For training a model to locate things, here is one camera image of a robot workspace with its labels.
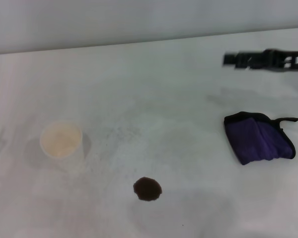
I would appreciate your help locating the white paper cup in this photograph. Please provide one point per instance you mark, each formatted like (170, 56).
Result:
(62, 146)

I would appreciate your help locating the purple rag with black edge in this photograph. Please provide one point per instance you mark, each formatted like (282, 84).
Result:
(260, 141)

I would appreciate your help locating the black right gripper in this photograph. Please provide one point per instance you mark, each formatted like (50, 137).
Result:
(285, 59)

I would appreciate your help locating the dark liquid stain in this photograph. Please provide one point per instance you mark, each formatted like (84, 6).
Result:
(147, 189)

